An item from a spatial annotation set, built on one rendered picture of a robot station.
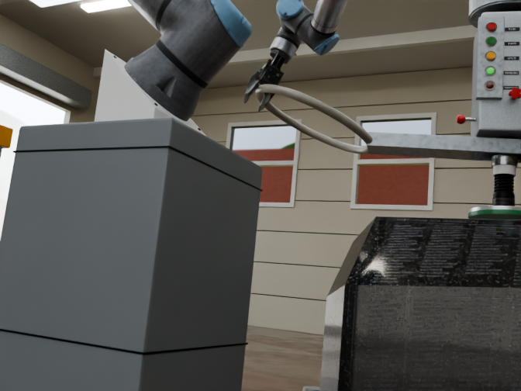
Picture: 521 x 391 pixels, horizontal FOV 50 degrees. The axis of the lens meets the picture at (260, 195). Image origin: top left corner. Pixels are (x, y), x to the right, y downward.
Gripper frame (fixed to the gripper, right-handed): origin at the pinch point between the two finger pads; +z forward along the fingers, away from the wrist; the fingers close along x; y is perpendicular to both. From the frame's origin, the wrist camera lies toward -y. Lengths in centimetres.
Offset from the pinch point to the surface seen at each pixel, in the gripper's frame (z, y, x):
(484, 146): -20, 35, 70
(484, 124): -25, 37, 64
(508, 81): -42, 38, 65
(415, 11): -284, -418, 179
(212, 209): 41, 83, -9
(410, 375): 55, 64, 63
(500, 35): -55, 35, 56
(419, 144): -12, 25, 53
